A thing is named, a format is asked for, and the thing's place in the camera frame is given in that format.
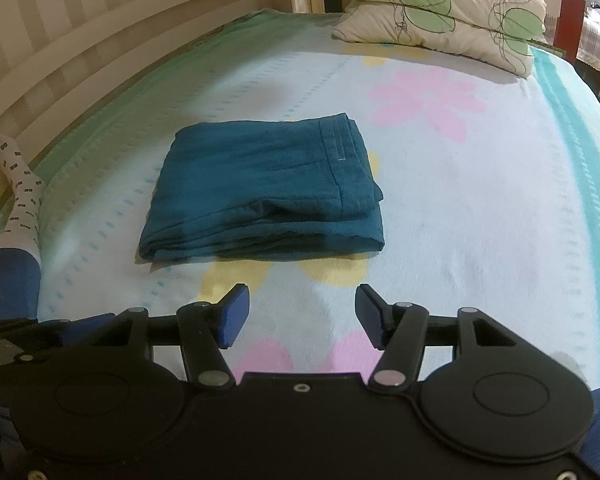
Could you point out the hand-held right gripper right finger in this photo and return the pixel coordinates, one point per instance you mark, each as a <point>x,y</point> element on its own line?
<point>371,317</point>

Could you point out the white patterned sock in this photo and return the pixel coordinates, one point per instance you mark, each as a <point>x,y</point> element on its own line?
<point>20,195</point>

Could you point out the red-brown wooden post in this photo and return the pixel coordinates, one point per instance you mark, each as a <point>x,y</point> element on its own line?
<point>571,25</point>

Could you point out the plaid bed cover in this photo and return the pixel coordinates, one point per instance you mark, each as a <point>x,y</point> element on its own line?
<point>595,20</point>

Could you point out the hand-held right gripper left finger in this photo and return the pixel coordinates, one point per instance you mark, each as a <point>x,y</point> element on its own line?
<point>234,317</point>

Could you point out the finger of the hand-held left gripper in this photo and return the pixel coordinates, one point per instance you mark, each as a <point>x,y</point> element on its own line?
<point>75,330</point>

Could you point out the floral bed blanket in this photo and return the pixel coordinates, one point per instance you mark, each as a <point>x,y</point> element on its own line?
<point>480,210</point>

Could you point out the teal pants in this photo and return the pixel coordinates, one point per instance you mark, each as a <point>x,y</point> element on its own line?
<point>260,185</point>

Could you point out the wooden bed rail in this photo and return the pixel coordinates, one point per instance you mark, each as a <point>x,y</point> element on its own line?
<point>80,35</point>

